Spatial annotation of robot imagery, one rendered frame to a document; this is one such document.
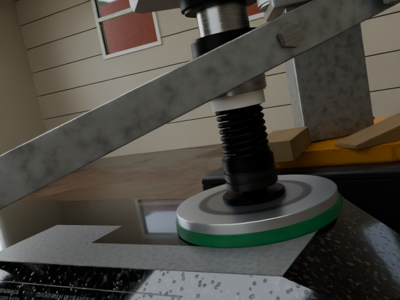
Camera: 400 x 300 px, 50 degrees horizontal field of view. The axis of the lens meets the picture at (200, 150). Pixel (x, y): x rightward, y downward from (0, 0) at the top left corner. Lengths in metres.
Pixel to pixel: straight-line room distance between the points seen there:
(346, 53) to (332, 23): 0.69
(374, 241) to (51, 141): 0.38
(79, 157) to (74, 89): 8.67
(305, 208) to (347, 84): 0.78
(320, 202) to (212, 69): 0.19
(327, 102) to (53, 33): 8.46
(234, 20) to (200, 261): 0.28
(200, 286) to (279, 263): 0.08
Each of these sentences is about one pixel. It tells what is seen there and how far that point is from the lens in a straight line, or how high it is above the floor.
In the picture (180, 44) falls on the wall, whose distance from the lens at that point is 7.58.
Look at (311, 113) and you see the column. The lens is 1.22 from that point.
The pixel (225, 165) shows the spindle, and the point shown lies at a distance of 0.55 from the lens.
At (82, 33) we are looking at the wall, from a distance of 8.89.
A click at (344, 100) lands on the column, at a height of 0.88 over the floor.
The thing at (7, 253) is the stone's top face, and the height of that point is 0.80.
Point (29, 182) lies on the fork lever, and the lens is 0.48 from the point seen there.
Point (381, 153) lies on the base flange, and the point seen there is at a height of 0.76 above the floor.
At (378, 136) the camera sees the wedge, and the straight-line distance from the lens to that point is 1.07.
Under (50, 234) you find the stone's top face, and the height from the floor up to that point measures 0.80.
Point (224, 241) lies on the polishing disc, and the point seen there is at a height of 0.81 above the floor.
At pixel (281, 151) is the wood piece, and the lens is 1.02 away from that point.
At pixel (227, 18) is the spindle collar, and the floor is 1.06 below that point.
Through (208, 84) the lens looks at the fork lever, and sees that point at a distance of 0.49.
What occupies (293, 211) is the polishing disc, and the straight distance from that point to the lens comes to 0.49.
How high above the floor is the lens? 0.98
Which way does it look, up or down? 8 degrees down
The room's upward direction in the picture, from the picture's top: 11 degrees counter-clockwise
